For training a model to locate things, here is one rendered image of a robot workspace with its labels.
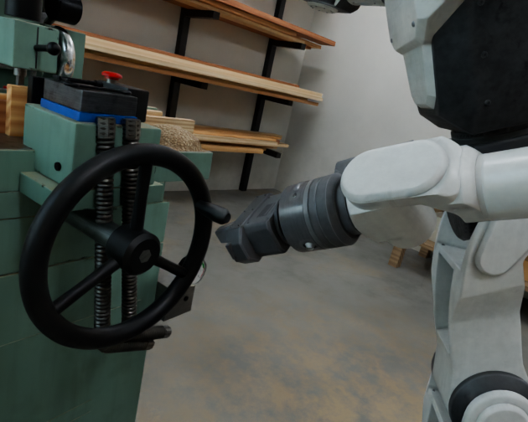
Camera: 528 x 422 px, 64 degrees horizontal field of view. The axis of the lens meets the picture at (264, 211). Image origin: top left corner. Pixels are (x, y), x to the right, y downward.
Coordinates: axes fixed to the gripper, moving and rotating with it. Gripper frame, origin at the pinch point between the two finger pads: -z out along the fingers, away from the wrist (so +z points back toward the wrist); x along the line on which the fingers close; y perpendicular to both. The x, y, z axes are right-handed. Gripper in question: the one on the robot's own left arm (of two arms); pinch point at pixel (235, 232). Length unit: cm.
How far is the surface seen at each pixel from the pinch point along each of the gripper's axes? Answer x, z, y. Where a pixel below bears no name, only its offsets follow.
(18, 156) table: -9.3, -19.6, 23.0
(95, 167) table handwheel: -12.3, -1.7, 17.6
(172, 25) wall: 244, -184, 65
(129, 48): 169, -164, 57
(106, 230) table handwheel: -9.5, -11.7, 9.1
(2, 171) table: -11.7, -20.7, 22.2
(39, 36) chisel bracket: 6.2, -21.4, 37.3
